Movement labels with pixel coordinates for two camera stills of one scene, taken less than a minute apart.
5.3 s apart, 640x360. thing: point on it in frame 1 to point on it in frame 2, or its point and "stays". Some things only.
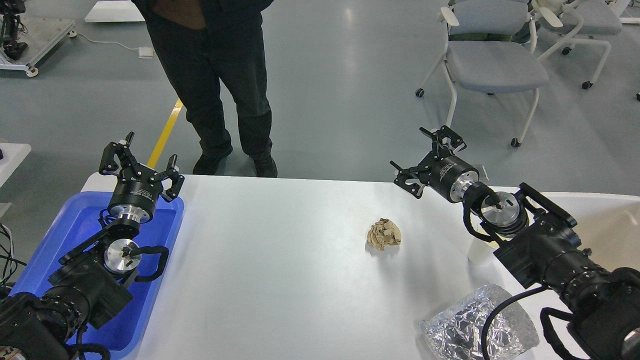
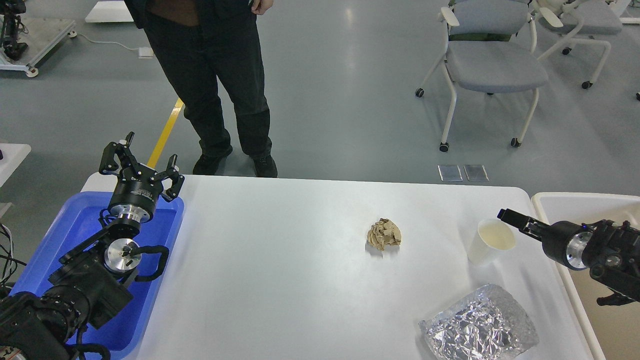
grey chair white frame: (491, 46) stays
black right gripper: (450, 176) to (563, 241)
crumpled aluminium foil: (455, 332) stays
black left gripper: (139, 186) stays
